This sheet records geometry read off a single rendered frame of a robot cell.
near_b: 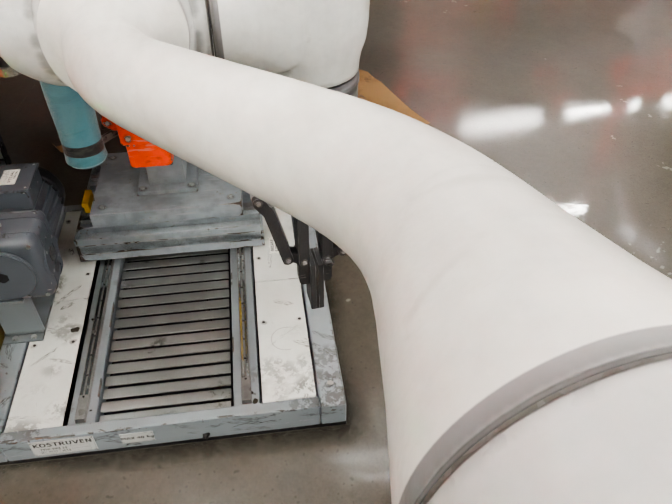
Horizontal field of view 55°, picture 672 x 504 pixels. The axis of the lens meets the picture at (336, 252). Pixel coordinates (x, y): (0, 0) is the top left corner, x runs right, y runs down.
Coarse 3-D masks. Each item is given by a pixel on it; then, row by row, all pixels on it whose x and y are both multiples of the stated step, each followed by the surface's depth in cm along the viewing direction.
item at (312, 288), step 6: (312, 252) 72; (312, 258) 72; (312, 264) 71; (312, 270) 71; (312, 276) 72; (312, 282) 72; (312, 288) 73; (312, 294) 74; (312, 300) 74; (312, 306) 75
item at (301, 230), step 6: (294, 222) 69; (300, 222) 67; (294, 228) 70; (300, 228) 67; (306, 228) 67; (294, 234) 71; (300, 234) 68; (306, 234) 68; (300, 240) 68; (306, 240) 68; (294, 246) 73; (300, 246) 69; (306, 246) 69; (300, 252) 69; (306, 252) 70; (300, 258) 70; (306, 258) 70; (300, 264) 71; (306, 264) 71
